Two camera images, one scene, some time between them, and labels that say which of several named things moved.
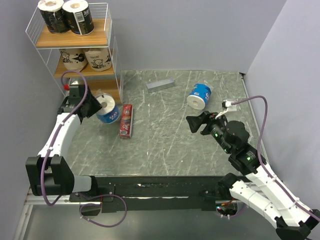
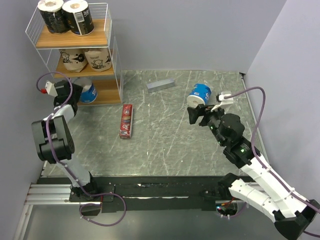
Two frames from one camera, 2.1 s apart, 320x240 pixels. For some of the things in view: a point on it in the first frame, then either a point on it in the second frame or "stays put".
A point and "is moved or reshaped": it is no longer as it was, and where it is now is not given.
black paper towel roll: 79,17 stays put
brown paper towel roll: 74,59 stays put
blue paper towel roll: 109,113 is moved or reshaped
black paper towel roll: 53,14 stays put
